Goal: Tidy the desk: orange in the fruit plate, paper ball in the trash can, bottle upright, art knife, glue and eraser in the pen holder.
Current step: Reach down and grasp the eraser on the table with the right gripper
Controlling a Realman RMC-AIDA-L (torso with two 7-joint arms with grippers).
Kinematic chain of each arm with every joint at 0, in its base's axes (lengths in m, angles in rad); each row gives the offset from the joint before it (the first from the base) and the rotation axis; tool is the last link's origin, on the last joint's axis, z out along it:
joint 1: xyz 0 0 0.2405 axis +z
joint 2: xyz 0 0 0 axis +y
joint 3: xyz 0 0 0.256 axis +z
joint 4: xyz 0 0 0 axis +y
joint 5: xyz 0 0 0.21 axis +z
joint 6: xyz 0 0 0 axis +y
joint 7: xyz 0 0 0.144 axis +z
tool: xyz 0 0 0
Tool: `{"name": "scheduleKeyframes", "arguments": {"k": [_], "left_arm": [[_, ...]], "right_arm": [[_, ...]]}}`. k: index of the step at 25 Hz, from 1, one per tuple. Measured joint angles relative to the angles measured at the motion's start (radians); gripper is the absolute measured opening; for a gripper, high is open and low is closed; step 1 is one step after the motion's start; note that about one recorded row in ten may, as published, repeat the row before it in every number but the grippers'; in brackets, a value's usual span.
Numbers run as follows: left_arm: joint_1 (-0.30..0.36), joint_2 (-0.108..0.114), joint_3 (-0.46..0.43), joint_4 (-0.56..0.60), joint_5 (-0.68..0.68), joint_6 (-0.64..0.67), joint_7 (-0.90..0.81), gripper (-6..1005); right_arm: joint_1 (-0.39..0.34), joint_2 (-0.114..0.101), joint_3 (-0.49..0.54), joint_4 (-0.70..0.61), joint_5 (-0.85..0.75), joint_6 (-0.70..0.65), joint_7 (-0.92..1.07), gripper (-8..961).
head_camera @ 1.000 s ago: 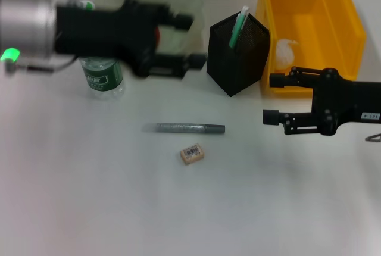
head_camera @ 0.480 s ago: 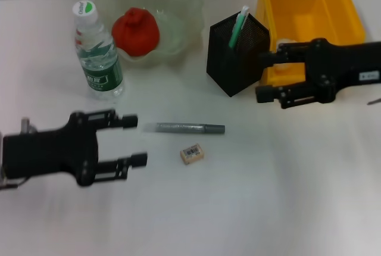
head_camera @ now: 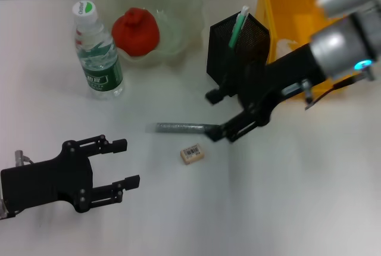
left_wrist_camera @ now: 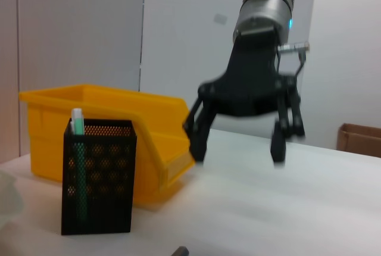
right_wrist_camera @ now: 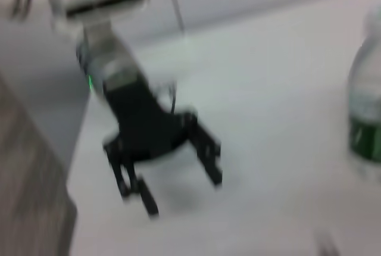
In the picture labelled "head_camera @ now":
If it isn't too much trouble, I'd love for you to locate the green pen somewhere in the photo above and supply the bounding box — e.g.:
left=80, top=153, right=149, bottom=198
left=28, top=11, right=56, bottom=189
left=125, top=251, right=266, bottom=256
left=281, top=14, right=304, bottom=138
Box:
left=228, top=5, right=250, bottom=49

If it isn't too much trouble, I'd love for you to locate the grey marker pen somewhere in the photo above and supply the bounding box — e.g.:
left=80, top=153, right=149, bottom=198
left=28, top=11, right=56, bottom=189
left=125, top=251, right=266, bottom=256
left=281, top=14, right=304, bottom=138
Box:
left=145, top=121, right=221, bottom=135

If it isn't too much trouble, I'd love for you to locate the red-orange fruit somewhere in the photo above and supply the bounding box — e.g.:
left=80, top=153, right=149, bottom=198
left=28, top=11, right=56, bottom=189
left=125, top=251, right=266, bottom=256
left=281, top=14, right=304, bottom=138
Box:
left=111, top=7, right=161, bottom=58

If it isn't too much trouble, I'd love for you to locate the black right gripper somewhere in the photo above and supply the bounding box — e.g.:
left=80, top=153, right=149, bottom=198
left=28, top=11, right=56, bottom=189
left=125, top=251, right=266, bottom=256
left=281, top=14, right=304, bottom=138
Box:
left=205, top=43, right=326, bottom=143

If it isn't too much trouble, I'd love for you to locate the right arm cable with plug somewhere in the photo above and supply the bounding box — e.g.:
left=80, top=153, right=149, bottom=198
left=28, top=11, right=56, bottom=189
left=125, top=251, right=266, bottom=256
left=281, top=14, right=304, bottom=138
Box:
left=302, top=73, right=376, bottom=111

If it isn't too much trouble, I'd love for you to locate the beige eraser with barcode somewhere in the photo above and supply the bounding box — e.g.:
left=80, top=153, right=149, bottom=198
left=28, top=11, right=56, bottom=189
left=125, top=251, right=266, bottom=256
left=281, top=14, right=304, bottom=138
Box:
left=180, top=144, right=207, bottom=167

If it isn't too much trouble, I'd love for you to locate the yellow plastic bin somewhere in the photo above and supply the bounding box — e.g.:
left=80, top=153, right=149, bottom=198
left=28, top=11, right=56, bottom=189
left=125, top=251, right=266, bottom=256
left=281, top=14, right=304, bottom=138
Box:
left=255, top=0, right=358, bottom=102

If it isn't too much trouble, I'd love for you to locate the clear bottle with green label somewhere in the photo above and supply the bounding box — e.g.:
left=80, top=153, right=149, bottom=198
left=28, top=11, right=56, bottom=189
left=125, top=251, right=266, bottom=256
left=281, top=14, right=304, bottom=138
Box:
left=72, top=0, right=125, bottom=101

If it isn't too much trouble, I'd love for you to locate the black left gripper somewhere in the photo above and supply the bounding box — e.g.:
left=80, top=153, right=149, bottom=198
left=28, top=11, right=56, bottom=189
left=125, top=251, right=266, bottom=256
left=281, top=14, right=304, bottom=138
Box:
left=0, top=134, right=141, bottom=220

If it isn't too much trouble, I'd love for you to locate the black mesh pen holder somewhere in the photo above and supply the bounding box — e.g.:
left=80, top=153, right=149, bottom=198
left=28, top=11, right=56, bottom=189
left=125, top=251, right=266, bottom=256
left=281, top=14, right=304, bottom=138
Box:
left=206, top=11, right=271, bottom=98

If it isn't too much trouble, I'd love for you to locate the pale green glass bowl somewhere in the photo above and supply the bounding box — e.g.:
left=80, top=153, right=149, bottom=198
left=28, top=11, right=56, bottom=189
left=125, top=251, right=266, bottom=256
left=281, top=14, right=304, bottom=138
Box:
left=95, top=0, right=206, bottom=69

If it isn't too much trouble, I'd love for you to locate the white paper ball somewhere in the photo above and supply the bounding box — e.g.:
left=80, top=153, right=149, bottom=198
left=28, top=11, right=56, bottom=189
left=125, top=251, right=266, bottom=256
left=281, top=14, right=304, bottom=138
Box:
left=276, top=38, right=298, bottom=57

